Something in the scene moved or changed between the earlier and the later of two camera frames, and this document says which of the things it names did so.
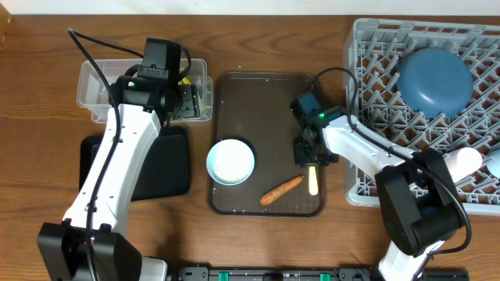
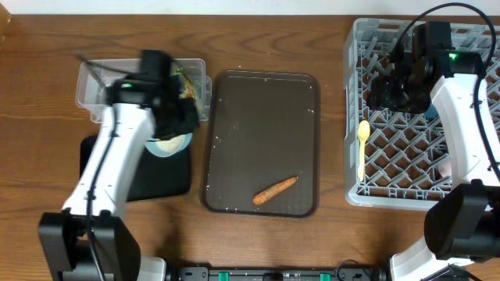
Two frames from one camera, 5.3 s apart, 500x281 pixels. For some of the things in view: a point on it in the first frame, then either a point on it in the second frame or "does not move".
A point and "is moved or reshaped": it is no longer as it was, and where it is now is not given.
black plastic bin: x=166 y=172 does not move
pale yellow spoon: x=313 y=183 is moved or reshaped
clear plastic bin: x=93 y=95 does not move
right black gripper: x=303 y=158 to x=381 y=97
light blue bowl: x=230 y=161 to x=169 y=147
